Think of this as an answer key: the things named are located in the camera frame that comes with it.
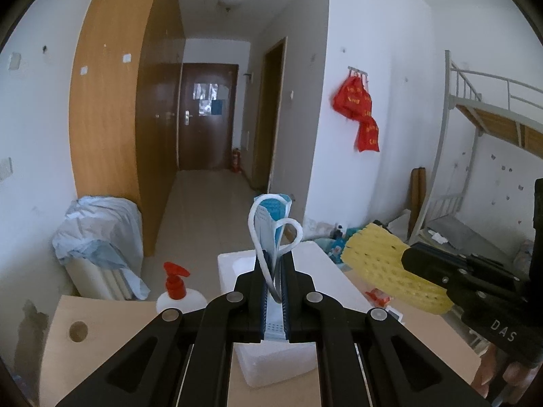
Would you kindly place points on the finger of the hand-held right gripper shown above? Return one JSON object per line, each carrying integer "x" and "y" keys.
{"x": 445, "y": 271}

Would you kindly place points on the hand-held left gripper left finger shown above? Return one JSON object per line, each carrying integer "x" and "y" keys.
{"x": 250, "y": 305}

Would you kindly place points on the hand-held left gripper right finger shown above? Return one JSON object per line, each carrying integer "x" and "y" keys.
{"x": 297, "y": 305}

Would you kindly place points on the white foam box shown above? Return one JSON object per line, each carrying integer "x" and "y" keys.
{"x": 331, "y": 271}

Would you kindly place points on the yellow foam sponge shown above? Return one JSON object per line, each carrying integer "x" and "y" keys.
{"x": 382, "y": 263}

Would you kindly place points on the blue face mask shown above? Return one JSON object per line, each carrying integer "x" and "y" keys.
{"x": 271, "y": 220}

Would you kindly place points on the person's right hand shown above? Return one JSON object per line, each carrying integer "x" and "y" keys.
{"x": 494, "y": 373}

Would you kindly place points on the small white device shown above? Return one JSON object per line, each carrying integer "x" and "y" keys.
{"x": 396, "y": 316}

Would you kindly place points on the white red pump bottle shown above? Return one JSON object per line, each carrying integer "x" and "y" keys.
{"x": 182, "y": 299}

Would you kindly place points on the red snack packet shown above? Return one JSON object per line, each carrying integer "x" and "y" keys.
{"x": 377, "y": 297}

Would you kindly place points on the folded wooden board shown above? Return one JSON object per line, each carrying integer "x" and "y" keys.
{"x": 418, "y": 195}

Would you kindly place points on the teal box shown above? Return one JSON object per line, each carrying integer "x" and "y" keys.
{"x": 354, "y": 234}

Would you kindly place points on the red fire extinguisher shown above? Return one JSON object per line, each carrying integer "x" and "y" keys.
{"x": 235, "y": 161}

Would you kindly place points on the red bag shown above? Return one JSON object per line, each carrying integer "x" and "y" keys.
{"x": 352, "y": 97}
{"x": 368, "y": 135}

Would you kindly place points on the dark wooden door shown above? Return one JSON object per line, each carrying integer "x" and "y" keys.
{"x": 208, "y": 144}

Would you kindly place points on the white metal bunk bed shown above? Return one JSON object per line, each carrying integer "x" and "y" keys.
{"x": 479, "y": 106}

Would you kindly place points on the pale blue cloth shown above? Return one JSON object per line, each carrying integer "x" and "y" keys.
{"x": 97, "y": 229}

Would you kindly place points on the paper notices on door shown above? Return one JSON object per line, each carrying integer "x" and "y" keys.
{"x": 208, "y": 97}

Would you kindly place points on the wooden wardrobe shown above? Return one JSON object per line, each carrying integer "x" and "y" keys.
{"x": 110, "y": 114}

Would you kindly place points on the wooden side door frame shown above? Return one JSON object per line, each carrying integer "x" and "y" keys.
{"x": 273, "y": 114}

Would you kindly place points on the metal wall hook rack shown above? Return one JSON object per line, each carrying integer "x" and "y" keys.
{"x": 357, "y": 70}

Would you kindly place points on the white wall plate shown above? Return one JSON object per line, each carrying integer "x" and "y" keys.
{"x": 15, "y": 61}

